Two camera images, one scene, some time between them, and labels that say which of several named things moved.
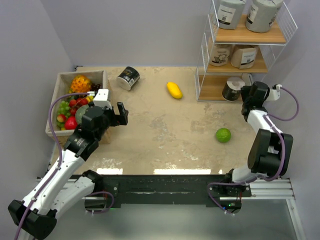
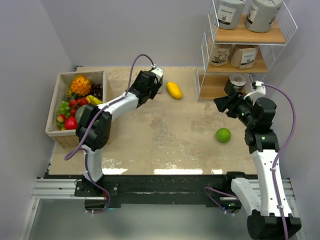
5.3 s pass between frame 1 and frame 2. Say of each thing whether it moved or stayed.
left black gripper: moved
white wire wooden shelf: stayed
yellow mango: stayed
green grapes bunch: stayed
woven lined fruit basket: stayed
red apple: stayed
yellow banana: stayed
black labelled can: moved
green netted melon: stayed
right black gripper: moved
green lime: stayed
